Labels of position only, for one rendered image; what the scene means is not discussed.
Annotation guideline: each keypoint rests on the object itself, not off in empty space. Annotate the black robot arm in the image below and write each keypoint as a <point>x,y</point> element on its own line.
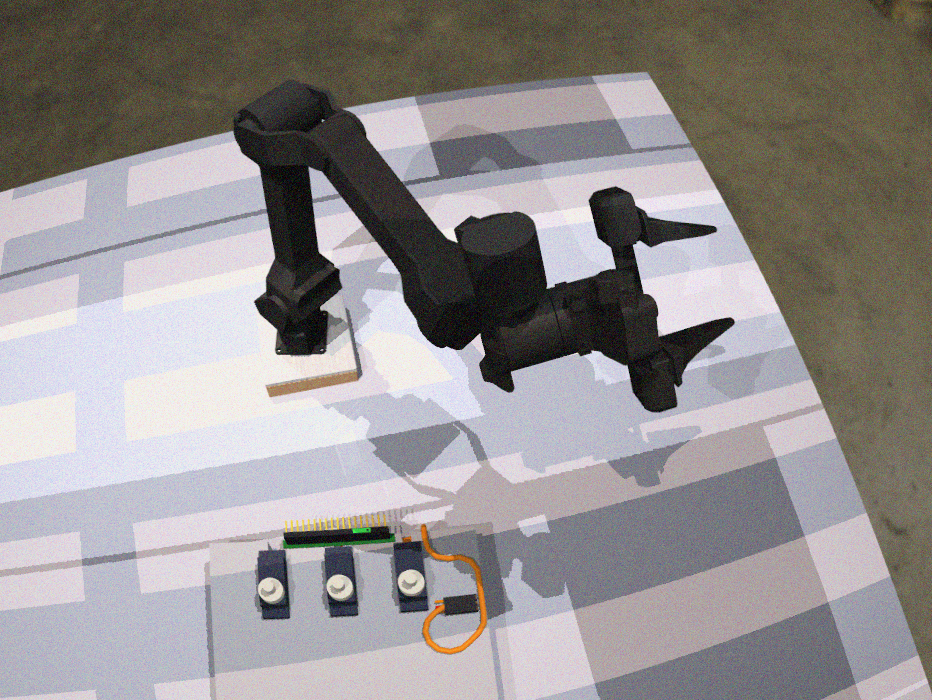
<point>492,282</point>

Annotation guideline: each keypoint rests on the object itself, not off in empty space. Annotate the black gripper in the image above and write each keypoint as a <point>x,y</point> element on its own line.
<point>619,223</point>

